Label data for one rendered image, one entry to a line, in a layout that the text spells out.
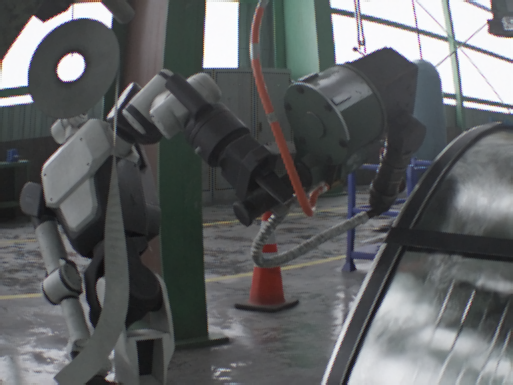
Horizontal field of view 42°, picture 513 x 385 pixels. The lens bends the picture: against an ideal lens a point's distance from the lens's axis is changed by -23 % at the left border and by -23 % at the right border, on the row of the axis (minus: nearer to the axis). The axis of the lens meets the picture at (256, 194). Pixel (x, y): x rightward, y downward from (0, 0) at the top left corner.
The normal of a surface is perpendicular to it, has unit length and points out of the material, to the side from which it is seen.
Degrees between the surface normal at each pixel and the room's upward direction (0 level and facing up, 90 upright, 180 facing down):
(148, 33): 90
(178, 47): 90
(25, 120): 90
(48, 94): 90
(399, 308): 59
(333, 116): 115
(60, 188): 75
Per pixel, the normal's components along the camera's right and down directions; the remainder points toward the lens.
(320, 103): -0.76, 0.48
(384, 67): 0.02, -0.66
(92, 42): 0.26, 0.09
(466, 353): -0.70, -0.36
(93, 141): 0.19, -0.55
